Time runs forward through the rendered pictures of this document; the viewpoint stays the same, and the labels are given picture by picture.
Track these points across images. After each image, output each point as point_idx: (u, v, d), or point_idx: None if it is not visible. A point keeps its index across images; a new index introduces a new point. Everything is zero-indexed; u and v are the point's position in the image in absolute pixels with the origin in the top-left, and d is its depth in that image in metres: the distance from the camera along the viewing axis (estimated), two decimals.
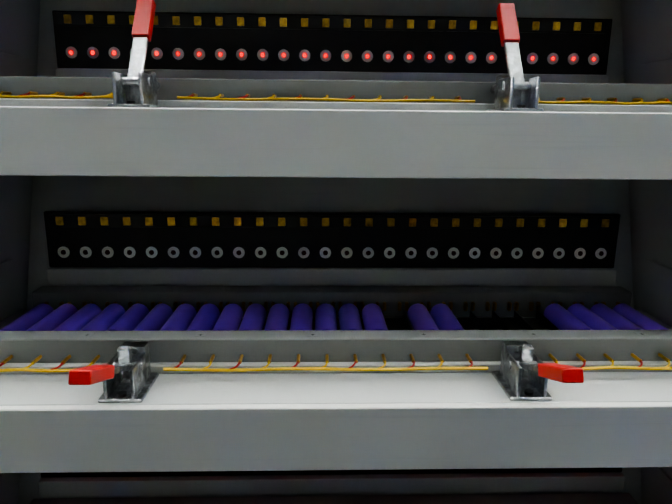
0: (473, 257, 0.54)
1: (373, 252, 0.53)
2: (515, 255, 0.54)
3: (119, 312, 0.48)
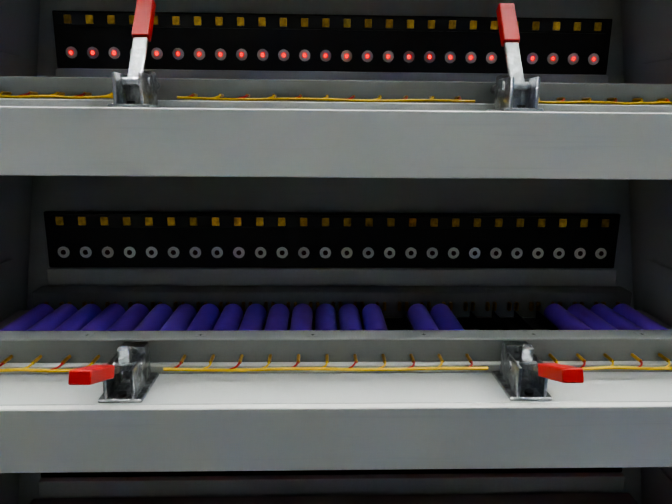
0: (473, 257, 0.54)
1: (373, 252, 0.53)
2: (515, 255, 0.54)
3: (119, 312, 0.48)
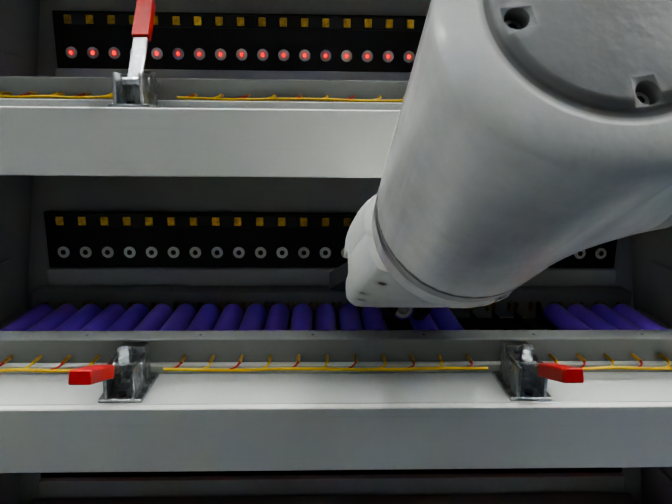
0: None
1: None
2: None
3: (119, 312, 0.48)
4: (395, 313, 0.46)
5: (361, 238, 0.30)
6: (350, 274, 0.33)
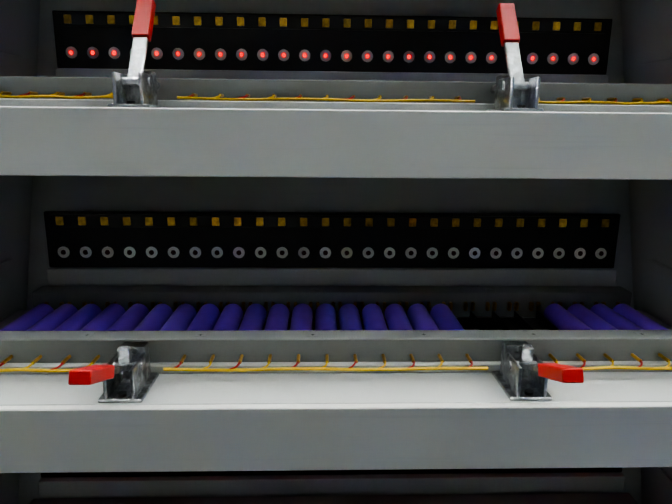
0: (473, 257, 0.54)
1: (373, 252, 0.53)
2: (515, 255, 0.54)
3: (119, 312, 0.48)
4: (393, 325, 0.45)
5: None
6: None
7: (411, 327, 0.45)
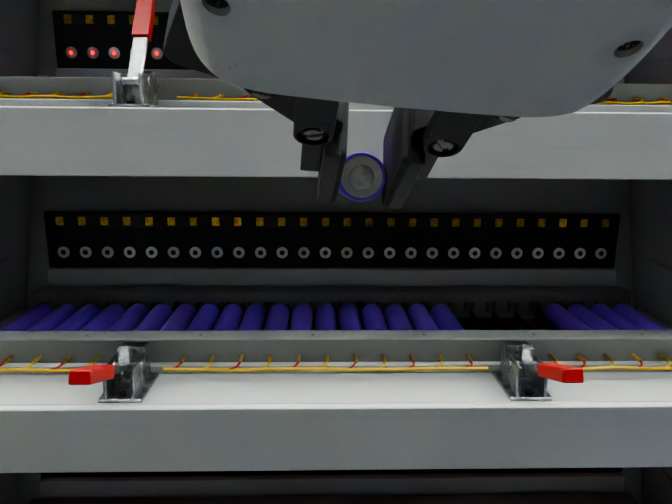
0: (473, 257, 0.54)
1: (373, 252, 0.53)
2: (515, 255, 0.54)
3: (119, 312, 0.48)
4: (393, 325, 0.45)
5: None
6: None
7: (411, 327, 0.45)
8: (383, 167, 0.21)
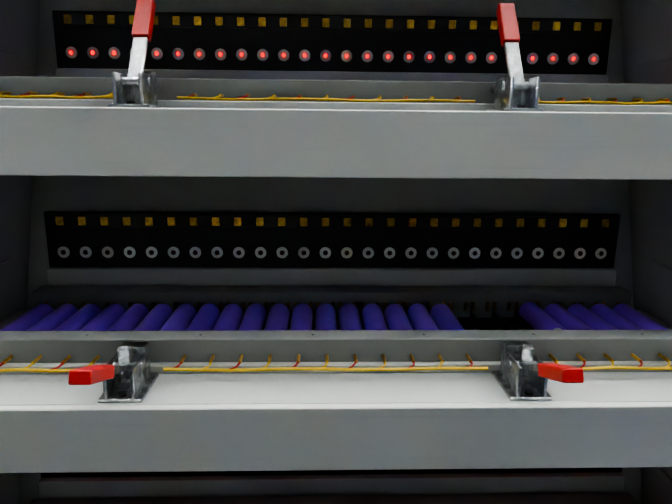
0: (473, 257, 0.54)
1: (373, 252, 0.53)
2: (515, 255, 0.54)
3: (119, 312, 0.48)
4: (393, 325, 0.45)
5: None
6: None
7: (411, 327, 0.45)
8: None
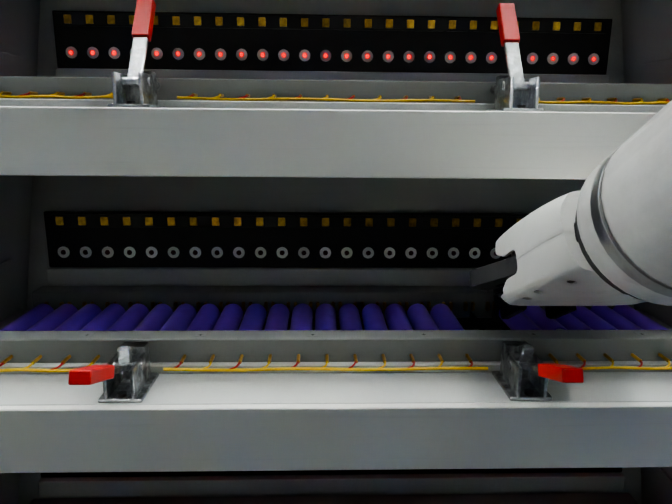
0: (473, 257, 0.54)
1: (373, 252, 0.53)
2: None
3: (119, 312, 0.48)
4: (393, 325, 0.45)
5: (553, 237, 0.30)
6: (523, 273, 0.33)
7: (411, 327, 0.45)
8: None
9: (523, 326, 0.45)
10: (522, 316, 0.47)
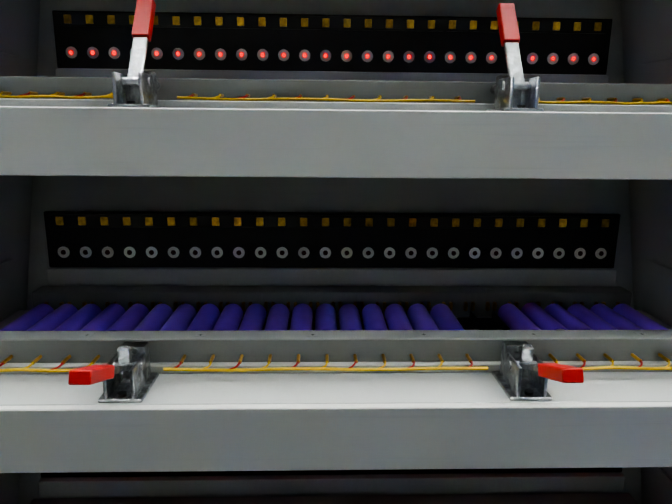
0: (473, 257, 0.54)
1: (373, 252, 0.53)
2: (515, 255, 0.54)
3: (119, 312, 0.48)
4: (393, 325, 0.45)
5: None
6: None
7: (411, 327, 0.45)
8: None
9: (522, 327, 0.45)
10: (521, 316, 0.47)
